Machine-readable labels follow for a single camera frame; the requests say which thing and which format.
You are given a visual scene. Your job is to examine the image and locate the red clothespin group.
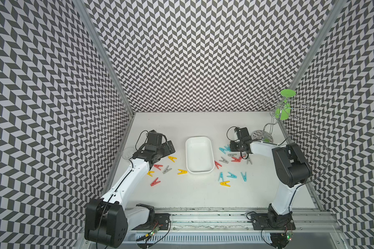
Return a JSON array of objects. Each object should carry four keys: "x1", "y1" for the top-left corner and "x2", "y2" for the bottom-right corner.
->
[{"x1": 231, "y1": 157, "x2": 242, "y2": 162}]

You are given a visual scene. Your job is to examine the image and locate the gray clothespin group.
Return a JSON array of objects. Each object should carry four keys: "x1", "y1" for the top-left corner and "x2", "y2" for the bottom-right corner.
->
[{"x1": 220, "y1": 157, "x2": 229, "y2": 164}]

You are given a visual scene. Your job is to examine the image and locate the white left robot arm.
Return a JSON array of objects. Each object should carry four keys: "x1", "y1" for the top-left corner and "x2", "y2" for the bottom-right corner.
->
[{"x1": 84, "y1": 130, "x2": 176, "y2": 248}]

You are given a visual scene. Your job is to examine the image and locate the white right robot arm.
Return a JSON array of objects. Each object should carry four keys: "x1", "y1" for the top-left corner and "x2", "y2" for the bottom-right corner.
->
[{"x1": 230, "y1": 127, "x2": 313, "y2": 230}]

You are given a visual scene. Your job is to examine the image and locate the yellow clothespin near box left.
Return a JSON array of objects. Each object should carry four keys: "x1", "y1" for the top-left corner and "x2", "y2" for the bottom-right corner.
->
[{"x1": 168, "y1": 156, "x2": 177, "y2": 162}]

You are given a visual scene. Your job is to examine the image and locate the red clothespin beside box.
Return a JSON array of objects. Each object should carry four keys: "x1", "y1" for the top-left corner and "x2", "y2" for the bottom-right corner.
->
[{"x1": 214, "y1": 161, "x2": 222, "y2": 169}]

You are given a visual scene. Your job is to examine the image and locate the white plastic storage box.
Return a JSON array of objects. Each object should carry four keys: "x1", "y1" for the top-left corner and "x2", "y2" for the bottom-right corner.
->
[{"x1": 186, "y1": 137, "x2": 215, "y2": 174}]

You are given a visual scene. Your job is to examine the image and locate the red clothespin upper left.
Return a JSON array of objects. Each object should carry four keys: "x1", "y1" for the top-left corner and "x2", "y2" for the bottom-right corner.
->
[{"x1": 153, "y1": 165, "x2": 163, "y2": 171}]

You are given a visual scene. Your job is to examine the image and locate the yellow clothespin far left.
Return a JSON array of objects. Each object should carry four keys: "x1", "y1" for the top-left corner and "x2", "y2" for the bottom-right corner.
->
[{"x1": 147, "y1": 171, "x2": 155, "y2": 177}]

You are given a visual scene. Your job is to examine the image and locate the clear drinking glass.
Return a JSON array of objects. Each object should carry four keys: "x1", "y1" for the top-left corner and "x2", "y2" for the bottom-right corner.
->
[{"x1": 122, "y1": 147, "x2": 137, "y2": 160}]

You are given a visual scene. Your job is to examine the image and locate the red clothespin lower left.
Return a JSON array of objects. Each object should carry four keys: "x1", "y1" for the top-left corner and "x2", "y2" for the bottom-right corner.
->
[{"x1": 150, "y1": 177, "x2": 161, "y2": 186}]

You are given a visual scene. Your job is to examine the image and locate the yellow clothespin left middle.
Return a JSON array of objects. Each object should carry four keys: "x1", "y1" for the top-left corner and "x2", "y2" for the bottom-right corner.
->
[{"x1": 177, "y1": 169, "x2": 188, "y2": 175}]

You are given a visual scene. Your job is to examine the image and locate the yellow clothespin lower right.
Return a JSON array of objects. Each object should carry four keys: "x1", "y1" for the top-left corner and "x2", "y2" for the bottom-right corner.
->
[{"x1": 220, "y1": 181, "x2": 230, "y2": 187}]

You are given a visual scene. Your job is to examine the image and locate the chrome green jewelry stand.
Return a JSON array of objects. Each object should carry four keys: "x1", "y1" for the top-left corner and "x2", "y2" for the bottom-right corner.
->
[{"x1": 250, "y1": 89, "x2": 309, "y2": 143}]

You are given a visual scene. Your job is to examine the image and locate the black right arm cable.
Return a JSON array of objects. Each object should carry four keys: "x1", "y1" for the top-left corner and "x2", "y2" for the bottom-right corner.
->
[{"x1": 277, "y1": 130, "x2": 331, "y2": 187}]

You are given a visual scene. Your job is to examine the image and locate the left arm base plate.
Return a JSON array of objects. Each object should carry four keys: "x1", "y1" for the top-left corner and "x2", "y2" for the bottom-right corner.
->
[{"x1": 133, "y1": 213, "x2": 170, "y2": 231}]

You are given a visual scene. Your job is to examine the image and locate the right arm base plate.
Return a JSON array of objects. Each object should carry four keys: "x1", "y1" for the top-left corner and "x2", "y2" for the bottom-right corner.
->
[{"x1": 249, "y1": 213, "x2": 296, "y2": 232}]

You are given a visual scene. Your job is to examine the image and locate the aluminium front rail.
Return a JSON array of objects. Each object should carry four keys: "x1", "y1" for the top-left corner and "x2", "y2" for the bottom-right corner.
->
[{"x1": 154, "y1": 208, "x2": 342, "y2": 235}]

